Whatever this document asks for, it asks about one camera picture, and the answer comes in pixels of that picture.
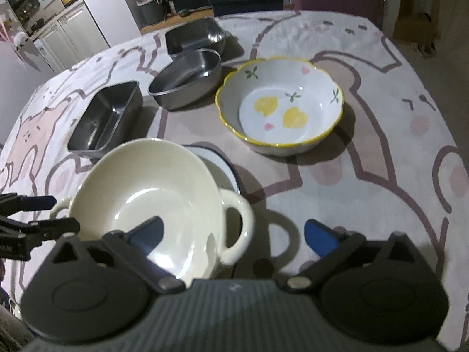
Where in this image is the cartoon printed tablecloth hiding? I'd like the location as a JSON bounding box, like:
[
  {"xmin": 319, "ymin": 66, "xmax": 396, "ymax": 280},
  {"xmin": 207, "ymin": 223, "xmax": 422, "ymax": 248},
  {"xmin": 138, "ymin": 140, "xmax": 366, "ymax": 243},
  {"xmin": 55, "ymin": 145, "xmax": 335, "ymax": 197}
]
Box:
[{"xmin": 0, "ymin": 9, "xmax": 469, "ymax": 352}]

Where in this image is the cream bowl with handles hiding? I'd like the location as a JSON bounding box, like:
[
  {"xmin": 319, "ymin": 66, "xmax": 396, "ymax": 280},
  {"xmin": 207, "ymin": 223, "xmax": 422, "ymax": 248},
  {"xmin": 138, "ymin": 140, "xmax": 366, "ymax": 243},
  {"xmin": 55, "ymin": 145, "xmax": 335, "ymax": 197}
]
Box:
[{"xmin": 49, "ymin": 137, "xmax": 255, "ymax": 279}]

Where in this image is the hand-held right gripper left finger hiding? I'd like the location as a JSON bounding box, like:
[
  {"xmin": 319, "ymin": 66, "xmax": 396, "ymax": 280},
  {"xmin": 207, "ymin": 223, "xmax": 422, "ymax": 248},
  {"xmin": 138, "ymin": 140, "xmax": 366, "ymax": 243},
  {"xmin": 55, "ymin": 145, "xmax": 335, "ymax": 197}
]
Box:
[{"xmin": 47, "ymin": 216, "xmax": 186, "ymax": 294}]

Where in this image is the dark green trash bin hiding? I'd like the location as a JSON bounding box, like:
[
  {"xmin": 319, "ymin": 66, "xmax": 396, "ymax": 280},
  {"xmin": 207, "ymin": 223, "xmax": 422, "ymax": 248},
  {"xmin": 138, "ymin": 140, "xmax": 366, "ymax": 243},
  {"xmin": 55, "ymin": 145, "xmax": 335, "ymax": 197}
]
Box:
[{"xmin": 138, "ymin": 0, "xmax": 167, "ymax": 24}]

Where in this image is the cardboard box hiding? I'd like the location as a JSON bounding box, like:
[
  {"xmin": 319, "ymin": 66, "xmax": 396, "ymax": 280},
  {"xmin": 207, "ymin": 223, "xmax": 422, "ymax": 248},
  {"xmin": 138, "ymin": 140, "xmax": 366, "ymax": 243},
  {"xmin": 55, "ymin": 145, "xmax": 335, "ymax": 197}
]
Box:
[{"xmin": 397, "ymin": 0, "xmax": 440, "ymax": 43}]

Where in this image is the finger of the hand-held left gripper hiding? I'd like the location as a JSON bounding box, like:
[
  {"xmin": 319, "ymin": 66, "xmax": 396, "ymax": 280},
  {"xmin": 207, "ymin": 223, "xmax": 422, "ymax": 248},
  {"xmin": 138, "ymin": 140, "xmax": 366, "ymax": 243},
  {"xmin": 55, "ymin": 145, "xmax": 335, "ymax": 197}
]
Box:
[
  {"xmin": 0, "ymin": 192, "xmax": 56, "ymax": 217},
  {"xmin": 0, "ymin": 216, "xmax": 80, "ymax": 262}
]

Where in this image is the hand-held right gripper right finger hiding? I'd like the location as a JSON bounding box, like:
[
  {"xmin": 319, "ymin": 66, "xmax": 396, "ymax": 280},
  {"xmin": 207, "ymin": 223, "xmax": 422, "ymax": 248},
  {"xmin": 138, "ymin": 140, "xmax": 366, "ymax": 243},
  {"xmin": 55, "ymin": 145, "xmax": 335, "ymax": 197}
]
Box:
[{"xmin": 280, "ymin": 219, "xmax": 428, "ymax": 294}]

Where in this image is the rectangular steel container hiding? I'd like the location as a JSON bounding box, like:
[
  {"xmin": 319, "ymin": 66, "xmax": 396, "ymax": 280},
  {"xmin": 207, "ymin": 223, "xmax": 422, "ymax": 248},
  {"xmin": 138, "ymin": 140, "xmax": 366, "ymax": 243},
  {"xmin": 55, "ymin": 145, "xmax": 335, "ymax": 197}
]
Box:
[{"xmin": 67, "ymin": 81, "xmax": 144, "ymax": 160}]

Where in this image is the floral bowl yellow rim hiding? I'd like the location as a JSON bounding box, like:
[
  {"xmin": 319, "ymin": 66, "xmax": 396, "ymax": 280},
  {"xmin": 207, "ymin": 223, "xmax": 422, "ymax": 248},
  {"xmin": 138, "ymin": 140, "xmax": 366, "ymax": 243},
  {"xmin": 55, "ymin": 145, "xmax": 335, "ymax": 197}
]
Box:
[{"xmin": 215, "ymin": 56, "xmax": 345, "ymax": 156}]

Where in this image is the square steel container with handles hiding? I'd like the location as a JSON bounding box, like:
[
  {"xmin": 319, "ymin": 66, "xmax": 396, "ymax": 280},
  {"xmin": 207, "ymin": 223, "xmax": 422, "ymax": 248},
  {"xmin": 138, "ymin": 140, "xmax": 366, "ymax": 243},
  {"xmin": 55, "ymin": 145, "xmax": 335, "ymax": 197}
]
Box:
[{"xmin": 165, "ymin": 18, "xmax": 235, "ymax": 59}]

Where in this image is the round steel bowl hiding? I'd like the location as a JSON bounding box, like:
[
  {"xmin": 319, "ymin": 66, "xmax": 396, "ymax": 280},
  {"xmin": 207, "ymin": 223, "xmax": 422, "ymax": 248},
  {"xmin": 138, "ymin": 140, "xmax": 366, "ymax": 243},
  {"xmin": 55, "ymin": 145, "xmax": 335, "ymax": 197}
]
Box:
[{"xmin": 147, "ymin": 48, "xmax": 222, "ymax": 111}]

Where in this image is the white kitchen cabinet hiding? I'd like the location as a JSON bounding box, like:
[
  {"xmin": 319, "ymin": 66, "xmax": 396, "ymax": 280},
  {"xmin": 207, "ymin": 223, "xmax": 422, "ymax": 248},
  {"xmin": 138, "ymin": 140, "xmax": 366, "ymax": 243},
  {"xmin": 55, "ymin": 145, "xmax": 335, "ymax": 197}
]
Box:
[{"xmin": 33, "ymin": 5, "xmax": 111, "ymax": 74}]

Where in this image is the white square plate blue rim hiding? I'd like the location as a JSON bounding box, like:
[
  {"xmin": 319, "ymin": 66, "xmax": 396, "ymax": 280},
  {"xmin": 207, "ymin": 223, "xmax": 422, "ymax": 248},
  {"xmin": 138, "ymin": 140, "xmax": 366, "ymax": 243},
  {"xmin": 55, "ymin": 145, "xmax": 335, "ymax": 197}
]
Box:
[{"xmin": 181, "ymin": 145, "xmax": 242, "ymax": 195}]

